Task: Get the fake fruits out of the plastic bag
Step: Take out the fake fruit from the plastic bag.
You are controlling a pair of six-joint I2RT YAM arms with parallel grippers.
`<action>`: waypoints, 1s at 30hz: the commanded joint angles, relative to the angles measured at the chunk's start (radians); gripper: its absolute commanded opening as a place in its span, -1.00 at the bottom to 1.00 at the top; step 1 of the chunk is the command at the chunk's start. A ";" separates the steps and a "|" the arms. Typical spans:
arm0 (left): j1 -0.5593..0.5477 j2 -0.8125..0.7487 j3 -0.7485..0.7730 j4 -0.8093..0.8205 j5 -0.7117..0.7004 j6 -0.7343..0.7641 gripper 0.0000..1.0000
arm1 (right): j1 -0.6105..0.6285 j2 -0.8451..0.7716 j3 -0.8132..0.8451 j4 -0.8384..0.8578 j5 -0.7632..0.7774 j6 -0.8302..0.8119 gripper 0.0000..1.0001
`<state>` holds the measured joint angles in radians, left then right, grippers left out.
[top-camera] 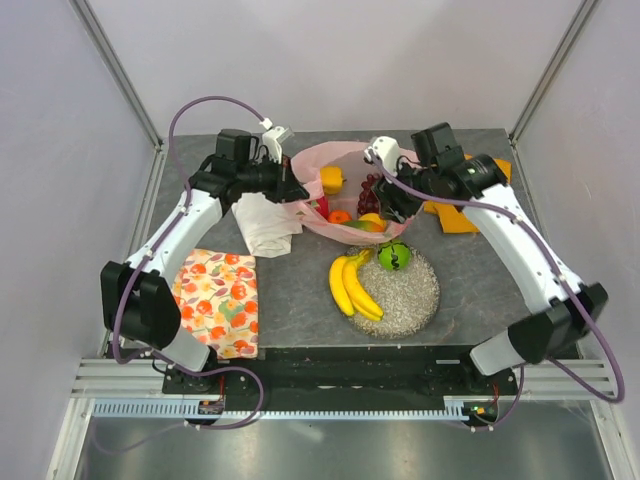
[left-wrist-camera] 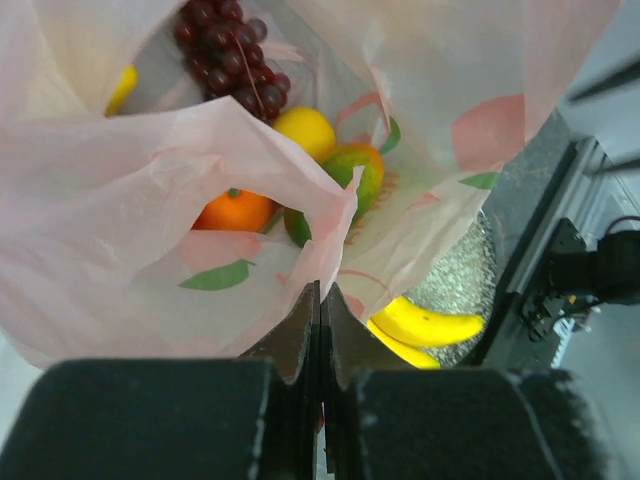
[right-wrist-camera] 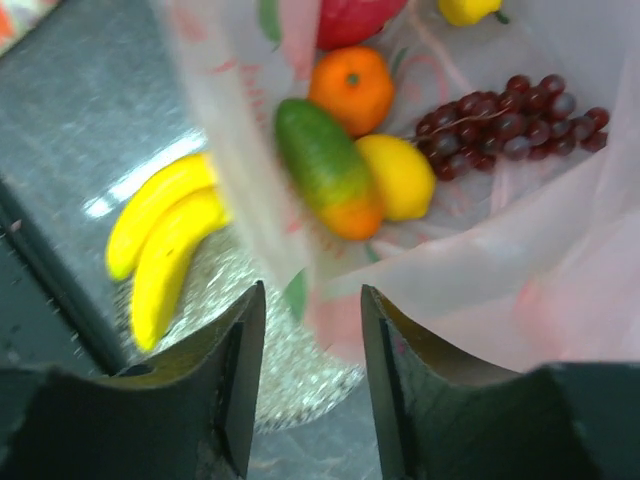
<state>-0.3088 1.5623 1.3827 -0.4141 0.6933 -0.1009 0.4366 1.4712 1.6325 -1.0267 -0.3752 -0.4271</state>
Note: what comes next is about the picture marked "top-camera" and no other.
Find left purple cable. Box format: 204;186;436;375
89;94;274;454

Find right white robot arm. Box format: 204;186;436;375
364;123;608;394

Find fake orange fruit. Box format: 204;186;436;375
327;210;352;224

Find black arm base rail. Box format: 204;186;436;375
160;344;516;401

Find fake dark grapes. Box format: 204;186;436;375
357;174;381;216

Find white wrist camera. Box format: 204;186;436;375
260;117;294;164
364;136;402;176

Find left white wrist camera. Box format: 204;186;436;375
260;117;294;164

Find grey slotted cable duct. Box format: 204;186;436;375
92;398;485;421

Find pink plastic bag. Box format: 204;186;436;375
289;140;426;246

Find fake green fruit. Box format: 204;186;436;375
377;239;412;271

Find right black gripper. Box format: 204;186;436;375
371;156;438;224

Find fake yellow pepper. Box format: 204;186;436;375
320;166;345;195

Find yellow fake banana bunch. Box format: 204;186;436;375
328;248;384;322

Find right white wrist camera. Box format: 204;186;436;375
364;136;402;176

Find aluminium frame profile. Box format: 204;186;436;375
69;0;166;151

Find floral patterned cloth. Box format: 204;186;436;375
171;249;259;360

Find white folded cloth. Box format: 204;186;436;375
231;193;302;258

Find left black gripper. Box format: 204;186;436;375
237;153;309;204

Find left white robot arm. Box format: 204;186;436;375
100;126;310;393

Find fake red fruit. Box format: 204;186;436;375
310;196;330;219

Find fake mango fruit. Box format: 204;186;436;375
343;220;385;233

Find orange folded t-shirt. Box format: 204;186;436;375
424;159;512;234

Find speckled glass plate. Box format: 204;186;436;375
347;242;441;340

